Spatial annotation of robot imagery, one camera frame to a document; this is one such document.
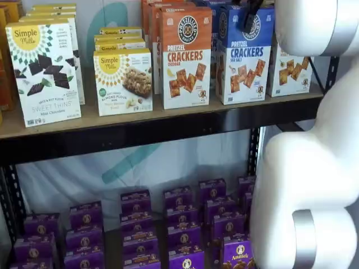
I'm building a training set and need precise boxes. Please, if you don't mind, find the yellow pretzel crackers box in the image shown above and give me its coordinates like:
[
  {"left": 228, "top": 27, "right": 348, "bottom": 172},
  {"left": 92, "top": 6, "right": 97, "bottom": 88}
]
[{"left": 265, "top": 39, "right": 314, "bottom": 98}]

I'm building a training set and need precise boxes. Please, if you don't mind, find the Simple Mills almond bars box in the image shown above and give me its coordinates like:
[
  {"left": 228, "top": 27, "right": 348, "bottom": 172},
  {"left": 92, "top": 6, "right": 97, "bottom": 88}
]
[
  {"left": 94, "top": 34, "right": 146, "bottom": 43},
  {"left": 94, "top": 41, "right": 147, "bottom": 53},
  {"left": 99, "top": 26, "right": 143, "bottom": 36},
  {"left": 93, "top": 47, "right": 154, "bottom": 117}
]

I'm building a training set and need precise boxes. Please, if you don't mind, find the blue pretzel crackers box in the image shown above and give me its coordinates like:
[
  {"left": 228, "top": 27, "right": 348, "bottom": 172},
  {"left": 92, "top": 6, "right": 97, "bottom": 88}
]
[
  {"left": 209, "top": 0, "right": 239, "bottom": 87},
  {"left": 193, "top": 0, "right": 218, "bottom": 9},
  {"left": 215, "top": 3, "right": 275, "bottom": 106}
]

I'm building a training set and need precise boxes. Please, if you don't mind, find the Simple Mills sweet thins box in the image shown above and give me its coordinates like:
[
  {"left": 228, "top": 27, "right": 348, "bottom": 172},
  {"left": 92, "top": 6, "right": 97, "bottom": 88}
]
[
  {"left": 4, "top": 21, "right": 82, "bottom": 128},
  {"left": 26, "top": 10, "right": 77, "bottom": 18},
  {"left": 31, "top": 3, "right": 77, "bottom": 11},
  {"left": 18, "top": 16, "right": 86, "bottom": 106}
]

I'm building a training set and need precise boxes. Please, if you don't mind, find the wooden shelf board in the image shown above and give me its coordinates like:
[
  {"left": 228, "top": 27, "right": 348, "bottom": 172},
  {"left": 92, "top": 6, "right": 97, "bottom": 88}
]
[{"left": 0, "top": 82, "right": 324, "bottom": 140}]

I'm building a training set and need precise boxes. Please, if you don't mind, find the black metal shelf rack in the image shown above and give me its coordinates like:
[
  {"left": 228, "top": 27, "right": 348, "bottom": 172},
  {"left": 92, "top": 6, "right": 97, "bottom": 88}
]
[{"left": 0, "top": 54, "right": 340, "bottom": 253}]

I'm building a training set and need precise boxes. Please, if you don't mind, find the white sheet with teal logo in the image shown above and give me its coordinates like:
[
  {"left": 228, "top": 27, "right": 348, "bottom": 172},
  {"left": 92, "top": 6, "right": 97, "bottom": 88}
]
[{"left": 15, "top": 0, "right": 260, "bottom": 219}]

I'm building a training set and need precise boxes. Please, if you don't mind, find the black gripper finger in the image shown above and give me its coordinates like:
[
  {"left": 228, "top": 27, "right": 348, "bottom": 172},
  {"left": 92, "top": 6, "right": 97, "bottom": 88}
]
[{"left": 242, "top": 0, "right": 265, "bottom": 33}]

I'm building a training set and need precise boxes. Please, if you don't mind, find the purple Annie's snack box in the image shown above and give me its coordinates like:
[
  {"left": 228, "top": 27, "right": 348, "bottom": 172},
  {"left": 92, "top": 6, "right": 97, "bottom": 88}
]
[
  {"left": 119, "top": 212, "right": 154, "bottom": 232},
  {"left": 120, "top": 190, "right": 151, "bottom": 215},
  {"left": 24, "top": 214, "right": 62, "bottom": 239},
  {"left": 211, "top": 215, "right": 249, "bottom": 242},
  {"left": 169, "top": 249, "right": 205, "bottom": 269},
  {"left": 199, "top": 180, "right": 227, "bottom": 203},
  {"left": 63, "top": 252, "right": 105, "bottom": 269},
  {"left": 165, "top": 206, "right": 200, "bottom": 225},
  {"left": 69, "top": 201, "right": 104, "bottom": 229},
  {"left": 123, "top": 260, "right": 162, "bottom": 269},
  {"left": 243, "top": 193, "right": 255, "bottom": 214},
  {"left": 223, "top": 240, "right": 256, "bottom": 269},
  {"left": 164, "top": 186, "right": 195, "bottom": 208},
  {"left": 122, "top": 230, "right": 158, "bottom": 248},
  {"left": 66, "top": 228, "right": 104, "bottom": 252},
  {"left": 206, "top": 197, "right": 238, "bottom": 219},
  {"left": 13, "top": 235, "right": 56, "bottom": 260},
  {"left": 10, "top": 257, "right": 54, "bottom": 269},
  {"left": 238, "top": 176, "right": 256, "bottom": 197},
  {"left": 123, "top": 245, "right": 160, "bottom": 263},
  {"left": 167, "top": 222, "right": 202, "bottom": 249}
]

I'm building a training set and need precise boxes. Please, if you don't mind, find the orange snack box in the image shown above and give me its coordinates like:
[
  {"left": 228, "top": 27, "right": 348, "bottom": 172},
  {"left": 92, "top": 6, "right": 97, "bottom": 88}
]
[
  {"left": 0, "top": 0, "right": 25, "bottom": 25},
  {"left": 0, "top": 5, "right": 17, "bottom": 112}
]

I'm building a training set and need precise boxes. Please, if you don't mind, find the orange pretzel crackers box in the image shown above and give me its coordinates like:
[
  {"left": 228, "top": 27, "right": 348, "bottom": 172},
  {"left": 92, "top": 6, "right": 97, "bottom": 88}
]
[
  {"left": 152, "top": 2, "right": 197, "bottom": 95},
  {"left": 141, "top": 0, "right": 154, "bottom": 43},
  {"left": 147, "top": 0, "right": 194, "bottom": 93},
  {"left": 159, "top": 6, "right": 213, "bottom": 110}
]

